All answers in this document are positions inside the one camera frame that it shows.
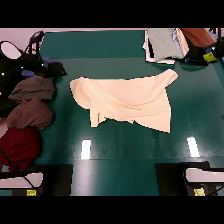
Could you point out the cream shirt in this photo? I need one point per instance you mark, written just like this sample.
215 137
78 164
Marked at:
133 100

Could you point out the white folded garment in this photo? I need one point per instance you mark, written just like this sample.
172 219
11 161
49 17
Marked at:
150 55

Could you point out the brown garment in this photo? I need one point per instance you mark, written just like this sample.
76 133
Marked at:
31 115

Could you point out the grey-brown garment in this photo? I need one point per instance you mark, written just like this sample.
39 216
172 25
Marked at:
33 88

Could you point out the grey folded garment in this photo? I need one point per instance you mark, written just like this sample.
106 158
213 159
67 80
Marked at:
165 43

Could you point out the dark red garment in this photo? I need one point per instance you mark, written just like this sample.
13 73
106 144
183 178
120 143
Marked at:
18 146

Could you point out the black garment with yellow label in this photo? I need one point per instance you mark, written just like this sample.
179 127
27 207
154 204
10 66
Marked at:
203 53

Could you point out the rust-brown folded garment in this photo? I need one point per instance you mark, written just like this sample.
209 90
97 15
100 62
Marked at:
198 36

